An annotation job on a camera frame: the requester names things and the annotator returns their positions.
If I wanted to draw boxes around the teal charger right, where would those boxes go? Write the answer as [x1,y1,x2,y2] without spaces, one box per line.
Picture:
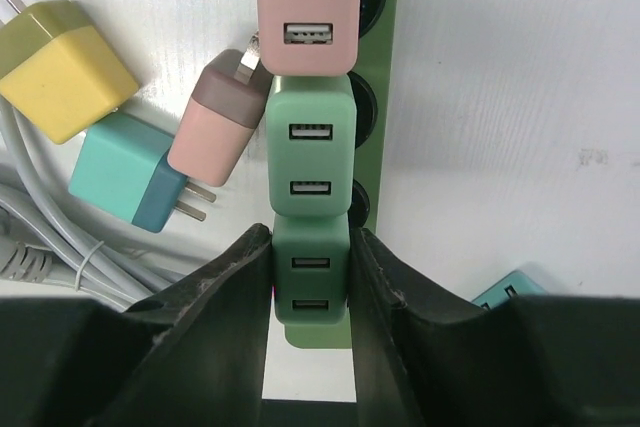
[472,270,545,310]

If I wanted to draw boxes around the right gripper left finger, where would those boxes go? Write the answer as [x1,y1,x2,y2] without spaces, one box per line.
[1,224,272,426]

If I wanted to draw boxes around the grey cable of white strip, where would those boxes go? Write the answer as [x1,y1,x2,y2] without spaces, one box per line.
[0,96,221,311]

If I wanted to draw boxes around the green charger top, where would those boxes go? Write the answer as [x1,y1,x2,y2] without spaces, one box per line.
[272,214,350,326]

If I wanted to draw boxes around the green charger bottom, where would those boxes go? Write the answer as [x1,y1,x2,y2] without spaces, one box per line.
[266,75,357,217]

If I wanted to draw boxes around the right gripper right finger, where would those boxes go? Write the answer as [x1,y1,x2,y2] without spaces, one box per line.
[349,229,639,426]

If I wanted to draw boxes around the teal charger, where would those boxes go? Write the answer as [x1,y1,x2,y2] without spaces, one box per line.
[472,270,545,310]
[68,112,216,233]

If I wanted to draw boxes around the pink charger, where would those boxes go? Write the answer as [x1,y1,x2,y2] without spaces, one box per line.
[257,0,360,77]
[167,34,273,187]

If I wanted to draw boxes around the green charger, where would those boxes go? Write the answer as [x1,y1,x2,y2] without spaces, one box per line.
[272,214,350,326]
[266,75,357,217]

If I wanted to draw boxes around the green power strip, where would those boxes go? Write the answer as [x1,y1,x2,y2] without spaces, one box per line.
[282,0,397,349]

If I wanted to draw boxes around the yellow charger centre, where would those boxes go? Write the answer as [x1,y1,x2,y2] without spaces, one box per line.
[1,0,140,144]

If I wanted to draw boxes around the teal charger centre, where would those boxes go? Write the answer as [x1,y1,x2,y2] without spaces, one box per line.
[68,112,216,233]

